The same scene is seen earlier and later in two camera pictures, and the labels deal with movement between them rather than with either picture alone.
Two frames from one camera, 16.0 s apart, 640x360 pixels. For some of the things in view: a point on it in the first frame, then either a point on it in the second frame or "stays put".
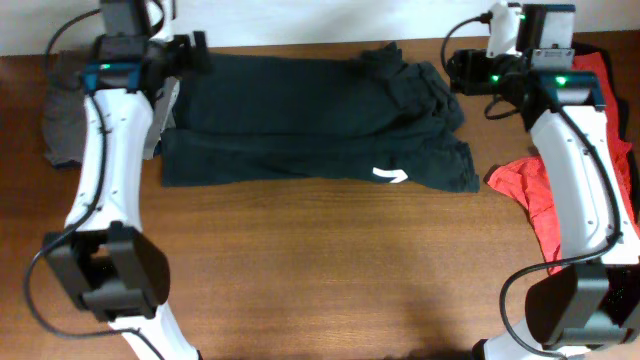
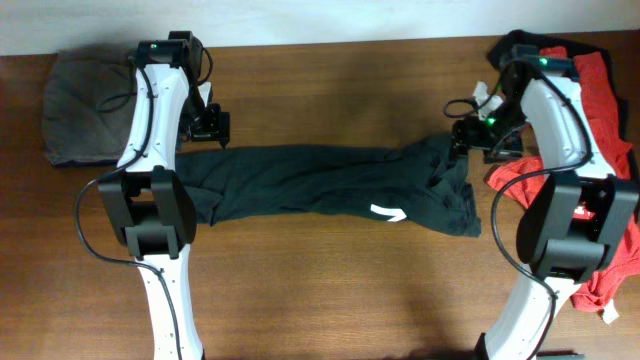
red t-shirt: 525,180 stays put
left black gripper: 189,65 → 218,125
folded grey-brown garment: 64,99 stays put
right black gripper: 467,73 → 467,135
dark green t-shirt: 363,117 → 422,179
